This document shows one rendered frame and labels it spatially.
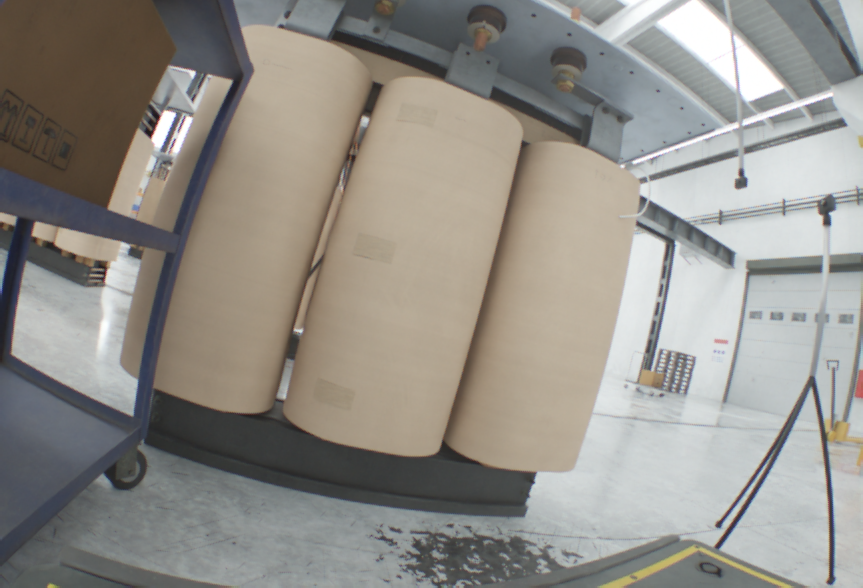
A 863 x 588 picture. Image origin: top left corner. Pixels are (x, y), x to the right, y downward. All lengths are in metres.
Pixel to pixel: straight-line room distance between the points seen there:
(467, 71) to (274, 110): 0.50
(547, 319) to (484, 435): 0.33
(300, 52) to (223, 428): 0.93
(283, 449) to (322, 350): 0.31
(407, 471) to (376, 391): 0.32
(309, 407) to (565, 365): 0.63
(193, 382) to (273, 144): 0.54
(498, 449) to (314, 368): 0.49
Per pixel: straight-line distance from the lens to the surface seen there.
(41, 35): 0.48
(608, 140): 1.27
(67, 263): 3.27
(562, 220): 1.06
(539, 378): 1.03
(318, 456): 1.09
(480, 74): 1.11
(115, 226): 0.58
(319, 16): 1.12
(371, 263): 0.87
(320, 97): 0.96
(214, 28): 0.74
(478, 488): 1.23
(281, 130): 0.92
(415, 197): 0.90
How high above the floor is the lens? 0.54
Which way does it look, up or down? 7 degrees up
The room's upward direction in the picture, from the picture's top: 16 degrees clockwise
